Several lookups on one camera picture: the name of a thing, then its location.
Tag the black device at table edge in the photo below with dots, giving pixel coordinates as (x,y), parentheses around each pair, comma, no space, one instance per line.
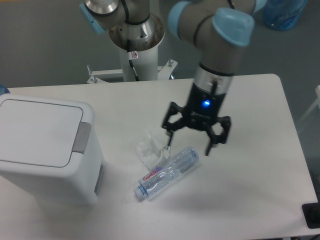
(311,212)

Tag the clear plastic water bottle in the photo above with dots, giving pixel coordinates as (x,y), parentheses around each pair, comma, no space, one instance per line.
(161,176)

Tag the crumpled clear plastic wrapper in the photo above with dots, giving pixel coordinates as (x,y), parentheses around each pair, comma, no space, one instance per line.
(152,150)

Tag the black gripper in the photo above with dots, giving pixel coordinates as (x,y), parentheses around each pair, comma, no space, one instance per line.
(203,110)

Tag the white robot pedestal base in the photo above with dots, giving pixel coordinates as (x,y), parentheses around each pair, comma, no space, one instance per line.
(138,51)

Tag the blue object at left edge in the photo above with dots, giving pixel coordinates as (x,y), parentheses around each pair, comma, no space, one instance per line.
(4,90)

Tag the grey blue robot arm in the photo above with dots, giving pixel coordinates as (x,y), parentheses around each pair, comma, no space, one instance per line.
(220,29)

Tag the white push-lid trash can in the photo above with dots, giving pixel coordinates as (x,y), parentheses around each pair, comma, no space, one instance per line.
(49,148)

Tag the white furniture piece at right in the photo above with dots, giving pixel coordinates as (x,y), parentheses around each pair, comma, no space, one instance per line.
(312,110)

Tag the blue water jug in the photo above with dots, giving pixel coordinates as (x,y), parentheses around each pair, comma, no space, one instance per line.
(282,15)

